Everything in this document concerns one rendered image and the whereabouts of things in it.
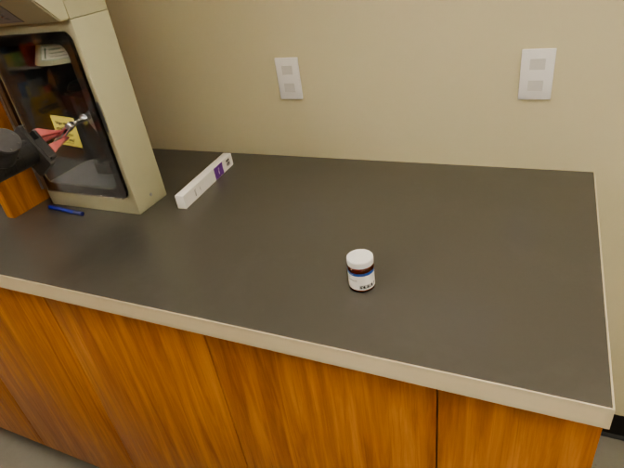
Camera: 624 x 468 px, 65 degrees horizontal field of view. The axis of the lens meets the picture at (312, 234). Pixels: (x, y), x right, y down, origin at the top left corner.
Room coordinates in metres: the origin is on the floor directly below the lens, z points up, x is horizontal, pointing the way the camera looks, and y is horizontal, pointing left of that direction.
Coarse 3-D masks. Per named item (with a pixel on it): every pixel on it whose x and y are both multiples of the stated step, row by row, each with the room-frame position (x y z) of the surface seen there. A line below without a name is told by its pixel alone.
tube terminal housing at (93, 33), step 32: (64, 0) 1.14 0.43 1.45; (96, 0) 1.22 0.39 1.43; (0, 32) 1.25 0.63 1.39; (32, 32) 1.20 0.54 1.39; (96, 32) 1.19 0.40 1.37; (96, 64) 1.16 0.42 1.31; (96, 96) 1.14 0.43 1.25; (128, 96) 1.22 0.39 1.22; (128, 128) 1.19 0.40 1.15; (128, 160) 1.16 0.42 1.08; (64, 192) 1.26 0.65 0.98; (128, 192) 1.15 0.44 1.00; (160, 192) 1.22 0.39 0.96
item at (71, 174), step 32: (64, 32) 1.14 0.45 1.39; (0, 64) 1.25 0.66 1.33; (32, 64) 1.20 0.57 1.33; (64, 64) 1.15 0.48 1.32; (32, 96) 1.22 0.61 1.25; (64, 96) 1.17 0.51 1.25; (32, 128) 1.25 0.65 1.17; (96, 128) 1.14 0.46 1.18; (64, 160) 1.21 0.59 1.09; (96, 160) 1.16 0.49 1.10; (96, 192) 1.18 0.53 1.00
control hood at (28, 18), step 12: (0, 0) 1.11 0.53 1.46; (12, 0) 1.09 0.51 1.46; (24, 0) 1.08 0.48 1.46; (36, 0) 1.09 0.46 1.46; (48, 0) 1.11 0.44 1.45; (60, 0) 1.13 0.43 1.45; (12, 12) 1.14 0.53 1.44; (24, 12) 1.12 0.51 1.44; (36, 12) 1.11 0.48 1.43; (48, 12) 1.10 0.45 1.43; (60, 12) 1.12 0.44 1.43; (0, 24) 1.20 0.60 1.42; (12, 24) 1.18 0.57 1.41; (24, 24) 1.17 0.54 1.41
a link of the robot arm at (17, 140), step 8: (0, 128) 0.97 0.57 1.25; (0, 136) 0.95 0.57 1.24; (8, 136) 0.96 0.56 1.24; (16, 136) 0.97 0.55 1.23; (0, 144) 0.94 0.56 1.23; (8, 144) 0.95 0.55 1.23; (16, 144) 0.96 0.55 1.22; (0, 152) 0.93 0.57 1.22; (8, 152) 0.93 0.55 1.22; (16, 152) 0.95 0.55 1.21; (0, 160) 0.94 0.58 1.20; (8, 160) 0.95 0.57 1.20; (16, 160) 0.97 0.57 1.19
